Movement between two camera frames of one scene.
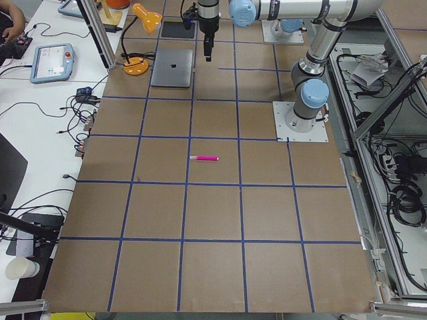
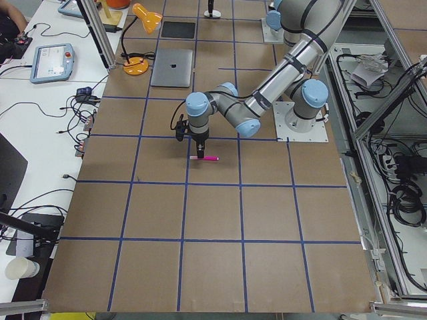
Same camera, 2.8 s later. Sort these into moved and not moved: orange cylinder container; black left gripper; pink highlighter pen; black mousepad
Moved: black left gripper
Not moved: black mousepad; orange cylinder container; pink highlighter pen
